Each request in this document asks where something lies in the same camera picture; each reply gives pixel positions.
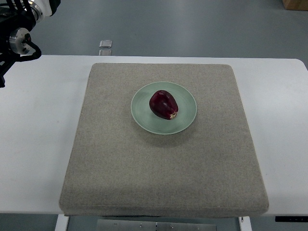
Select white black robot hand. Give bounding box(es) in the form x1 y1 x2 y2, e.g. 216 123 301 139
36 0 61 16

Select dark red apple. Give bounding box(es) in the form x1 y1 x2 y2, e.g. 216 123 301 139
149 90 179 120

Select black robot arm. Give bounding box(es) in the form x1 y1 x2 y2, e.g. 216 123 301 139
0 0 44 88

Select upper metal floor plate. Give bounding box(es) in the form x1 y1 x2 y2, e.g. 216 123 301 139
99 40 112 48

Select metal floor plate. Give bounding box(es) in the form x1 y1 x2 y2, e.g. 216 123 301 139
99 49 112 56
99 40 112 48

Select lower metal floor plate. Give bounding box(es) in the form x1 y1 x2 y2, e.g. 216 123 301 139
99 49 112 56

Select light green plate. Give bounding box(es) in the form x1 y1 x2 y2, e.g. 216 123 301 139
131 81 197 135

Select beige fabric cushion mat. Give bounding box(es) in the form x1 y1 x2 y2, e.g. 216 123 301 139
59 63 269 218

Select white table leg left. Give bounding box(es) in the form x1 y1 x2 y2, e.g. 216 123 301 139
54 214 69 231

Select white table leg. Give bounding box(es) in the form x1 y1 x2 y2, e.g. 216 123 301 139
54 214 69 231
238 216 252 231

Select cardboard box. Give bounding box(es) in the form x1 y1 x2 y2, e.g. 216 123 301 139
282 0 308 11

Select white table leg right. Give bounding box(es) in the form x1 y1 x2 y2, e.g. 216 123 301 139
238 216 252 231

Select black table control panel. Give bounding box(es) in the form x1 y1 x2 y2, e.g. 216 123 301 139
275 216 308 223

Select grey metal base plate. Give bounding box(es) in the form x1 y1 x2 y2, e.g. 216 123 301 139
96 219 217 231

